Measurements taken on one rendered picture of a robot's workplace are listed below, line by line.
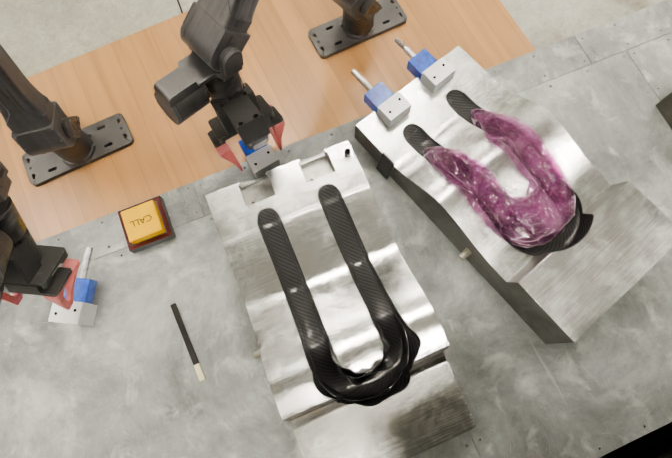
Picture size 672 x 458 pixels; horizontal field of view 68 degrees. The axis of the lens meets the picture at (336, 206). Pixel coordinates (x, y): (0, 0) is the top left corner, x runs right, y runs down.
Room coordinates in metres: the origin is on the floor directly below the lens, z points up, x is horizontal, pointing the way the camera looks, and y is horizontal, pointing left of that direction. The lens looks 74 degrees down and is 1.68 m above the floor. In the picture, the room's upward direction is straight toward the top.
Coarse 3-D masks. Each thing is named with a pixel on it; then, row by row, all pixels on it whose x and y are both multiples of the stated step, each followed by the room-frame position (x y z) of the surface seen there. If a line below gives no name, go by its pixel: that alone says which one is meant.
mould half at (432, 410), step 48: (336, 144) 0.35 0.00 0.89; (240, 192) 0.26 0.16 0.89; (288, 192) 0.26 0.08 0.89; (240, 240) 0.18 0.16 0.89; (384, 240) 0.18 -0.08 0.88; (240, 288) 0.10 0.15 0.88; (336, 288) 0.10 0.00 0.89; (288, 336) 0.03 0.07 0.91; (336, 336) 0.02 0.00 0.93; (432, 336) 0.02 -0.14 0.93; (288, 384) -0.04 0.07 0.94; (432, 384) -0.05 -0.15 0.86; (336, 432) -0.11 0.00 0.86; (384, 432) -0.11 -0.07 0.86; (432, 432) -0.11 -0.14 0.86
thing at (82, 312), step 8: (88, 248) 0.18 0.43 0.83; (88, 256) 0.16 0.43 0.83; (88, 264) 0.15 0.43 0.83; (80, 272) 0.14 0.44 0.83; (80, 280) 0.12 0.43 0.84; (88, 280) 0.12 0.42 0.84; (80, 288) 0.11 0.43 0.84; (88, 288) 0.11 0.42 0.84; (64, 296) 0.09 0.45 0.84; (80, 296) 0.09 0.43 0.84; (88, 296) 0.09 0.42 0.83; (56, 304) 0.08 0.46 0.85; (72, 304) 0.08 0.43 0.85; (80, 304) 0.08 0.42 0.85; (88, 304) 0.08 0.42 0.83; (56, 312) 0.07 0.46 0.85; (64, 312) 0.07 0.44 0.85; (72, 312) 0.07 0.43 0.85; (80, 312) 0.07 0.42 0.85; (88, 312) 0.07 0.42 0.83; (48, 320) 0.05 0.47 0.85; (56, 320) 0.05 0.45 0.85; (64, 320) 0.05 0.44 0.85; (72, 320) 0.05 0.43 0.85; (80, 320) 0.05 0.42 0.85; (88, 320) 0.06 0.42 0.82
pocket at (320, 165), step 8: (304, 160) 0.32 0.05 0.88; (312, 160) 0.32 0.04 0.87; (320, 160) 0.33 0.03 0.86; (328, 160) 0.33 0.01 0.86; (304, 168) 0.31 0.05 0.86; (312, 168) 0.31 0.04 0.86; (320, 168) 0.31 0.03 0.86; (328, 168) 0.31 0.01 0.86; (304, 176) 0.30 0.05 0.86; (312, 176) 0.30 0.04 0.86; (320, 176) 0.30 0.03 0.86
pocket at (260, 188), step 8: (264, 176) 0.29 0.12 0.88; (248, 184) 0.28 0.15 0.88; (256, 184) 0.28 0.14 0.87; (264, 184) 0.28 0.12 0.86; (248, 192) 0.27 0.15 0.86; (256, 192) 0.27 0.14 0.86; (264, 192) 0.27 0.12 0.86; (272, 192) 0.27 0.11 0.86; (248, 200) 0.25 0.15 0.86; (256, 200) 0.25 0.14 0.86
